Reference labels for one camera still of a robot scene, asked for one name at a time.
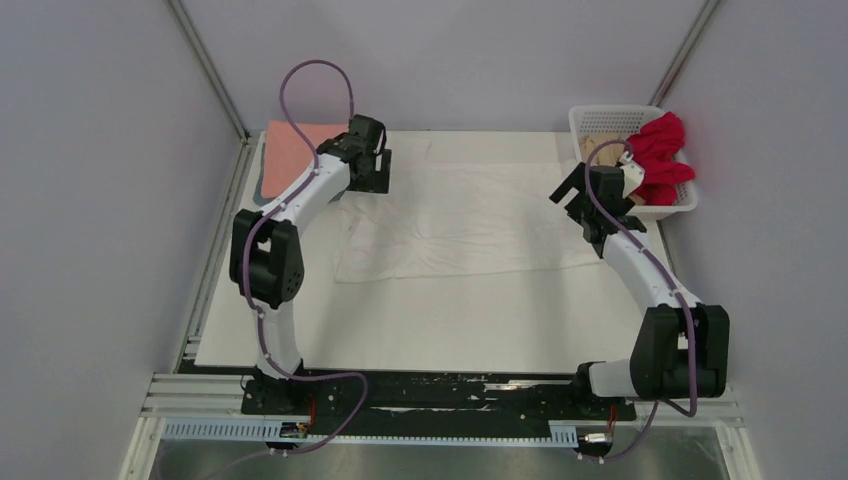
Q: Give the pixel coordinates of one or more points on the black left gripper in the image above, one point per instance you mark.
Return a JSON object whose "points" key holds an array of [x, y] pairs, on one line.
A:
{"points": [[380, 181]]}

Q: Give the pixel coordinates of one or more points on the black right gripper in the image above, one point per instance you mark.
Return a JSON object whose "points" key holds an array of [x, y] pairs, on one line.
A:
{"points": [[576, 181]]}

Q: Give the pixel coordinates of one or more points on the white t shirt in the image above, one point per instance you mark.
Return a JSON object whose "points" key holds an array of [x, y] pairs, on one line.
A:
{"points": [[461, 206]]}

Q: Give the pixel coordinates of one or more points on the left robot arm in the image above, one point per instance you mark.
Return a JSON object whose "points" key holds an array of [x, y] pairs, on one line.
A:
{"points": [[267, 262]]}

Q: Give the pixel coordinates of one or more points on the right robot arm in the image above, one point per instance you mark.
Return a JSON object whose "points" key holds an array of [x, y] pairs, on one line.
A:
{"points": [[681, 349]]}

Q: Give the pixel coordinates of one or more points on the beige t shirt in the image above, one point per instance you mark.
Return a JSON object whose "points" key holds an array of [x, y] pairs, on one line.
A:
{"points": [[609, 150]]}

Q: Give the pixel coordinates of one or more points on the white plastic laundry basket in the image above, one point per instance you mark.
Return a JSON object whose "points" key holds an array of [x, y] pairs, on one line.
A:
{"points": [[628, 120]]}

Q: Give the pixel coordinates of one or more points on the red t shirt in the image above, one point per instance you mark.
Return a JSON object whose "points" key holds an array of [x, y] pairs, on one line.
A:
{"points": [[654, 149]]}

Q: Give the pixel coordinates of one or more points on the folded pink t shirt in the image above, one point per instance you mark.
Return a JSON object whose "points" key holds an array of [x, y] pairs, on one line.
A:
{"points": [[281, 130]]}

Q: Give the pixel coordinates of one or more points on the folded grey-blue t shirt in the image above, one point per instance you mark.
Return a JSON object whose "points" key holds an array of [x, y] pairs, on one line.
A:
{"points": [[282, 163]]}

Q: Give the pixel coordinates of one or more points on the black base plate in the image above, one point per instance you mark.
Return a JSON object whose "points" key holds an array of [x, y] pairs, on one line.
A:
{"points": [[394, 403]]}

